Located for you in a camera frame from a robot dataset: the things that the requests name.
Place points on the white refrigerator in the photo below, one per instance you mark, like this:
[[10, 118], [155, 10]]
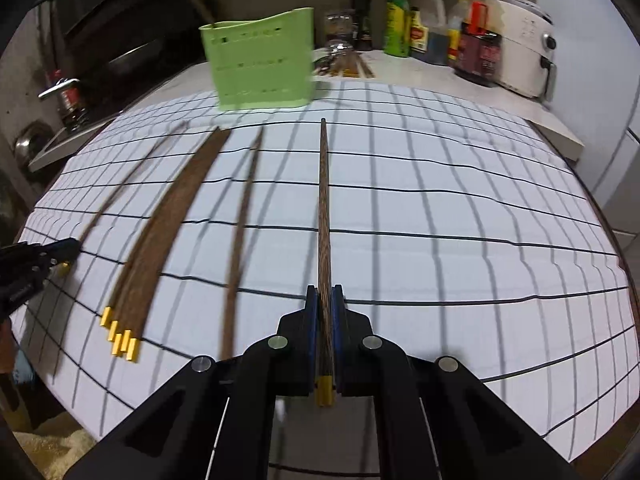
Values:
[[620, 175]]

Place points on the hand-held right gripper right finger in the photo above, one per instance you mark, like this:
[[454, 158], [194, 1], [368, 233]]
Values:
[[338, 320]]

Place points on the dark soy sauce bottle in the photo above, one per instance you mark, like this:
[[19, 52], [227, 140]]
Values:
[[361, 20]]

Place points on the dark bottle red label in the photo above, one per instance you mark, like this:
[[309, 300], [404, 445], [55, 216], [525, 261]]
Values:
[[480, 55]]

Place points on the white air fryer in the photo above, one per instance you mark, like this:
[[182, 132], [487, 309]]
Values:
[[525, 40]]

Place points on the white plastic jug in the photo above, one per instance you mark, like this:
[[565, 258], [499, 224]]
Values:
[[459, 15]]

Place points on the person's yellow knit clothing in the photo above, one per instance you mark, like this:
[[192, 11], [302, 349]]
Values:
[[50, 452]]

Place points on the black range hood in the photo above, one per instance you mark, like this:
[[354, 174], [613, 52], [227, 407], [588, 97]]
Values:
[[115, 5]]

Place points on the black stove top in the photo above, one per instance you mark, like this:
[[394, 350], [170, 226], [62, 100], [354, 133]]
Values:
[[65, 135]]

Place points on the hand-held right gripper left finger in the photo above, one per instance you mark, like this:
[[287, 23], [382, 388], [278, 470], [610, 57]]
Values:
[[312, 320]]

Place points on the green plastic utensil holder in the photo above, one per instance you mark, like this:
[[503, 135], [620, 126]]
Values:
[[260, 60]]

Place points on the green bottle yellow cap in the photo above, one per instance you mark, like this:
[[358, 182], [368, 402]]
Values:
[[397, 25]]

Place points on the pile of spoons and chopsticks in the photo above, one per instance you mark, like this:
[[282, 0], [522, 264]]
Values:
[[345, 62]]

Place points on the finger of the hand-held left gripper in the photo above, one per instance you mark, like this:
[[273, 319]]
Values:
[[60, 251]]

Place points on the clear jug yellow label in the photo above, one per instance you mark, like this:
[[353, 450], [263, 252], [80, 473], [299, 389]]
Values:
[[425, 15]]

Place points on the steel pot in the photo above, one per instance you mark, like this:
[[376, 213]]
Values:
[[27, 142]]

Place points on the steel wok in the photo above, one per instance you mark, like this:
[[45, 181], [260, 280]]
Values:
[[135, 52]]

